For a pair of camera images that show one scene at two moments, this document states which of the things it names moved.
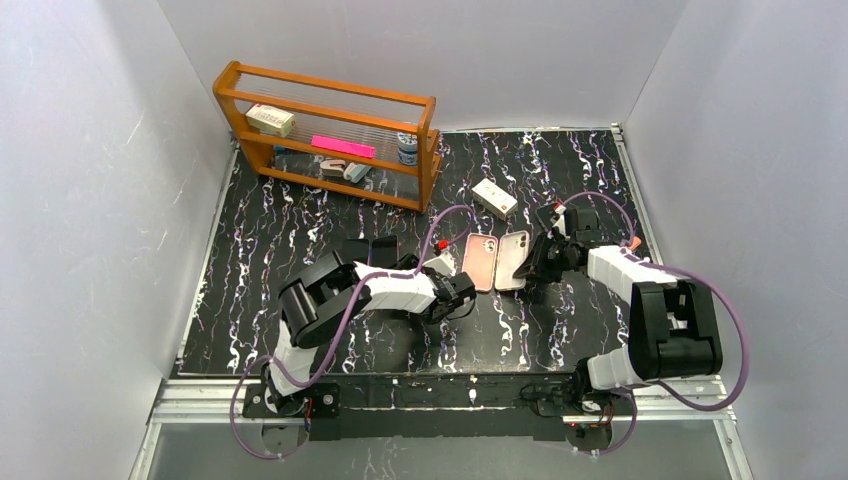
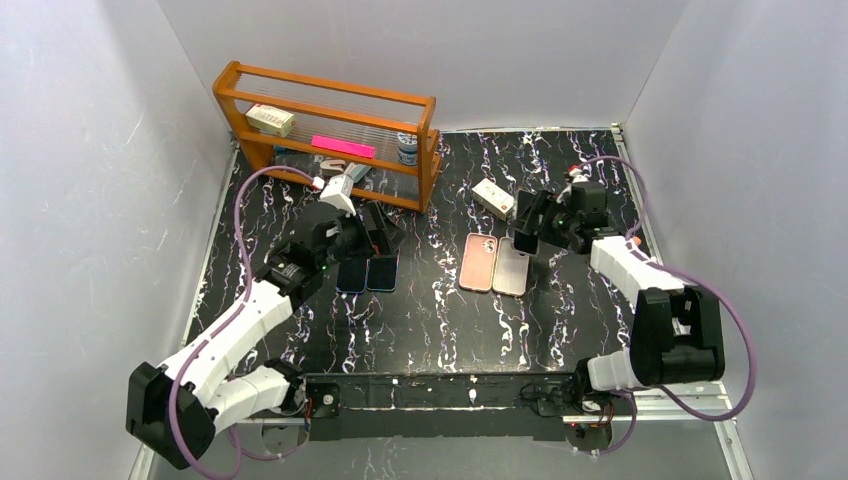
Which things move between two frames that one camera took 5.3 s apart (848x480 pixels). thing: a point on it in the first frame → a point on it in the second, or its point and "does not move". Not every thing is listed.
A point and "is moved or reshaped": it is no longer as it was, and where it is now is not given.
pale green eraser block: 358,172 does not move
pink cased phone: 512,249 does not move
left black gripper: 454,295 → 366,235
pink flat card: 343,146 does not move
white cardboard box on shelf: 271,120 does not move
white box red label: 495,199 does not move
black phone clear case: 547,215 is moved or reshaped
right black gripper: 544,255 → 536,216
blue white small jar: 407,144 does not move
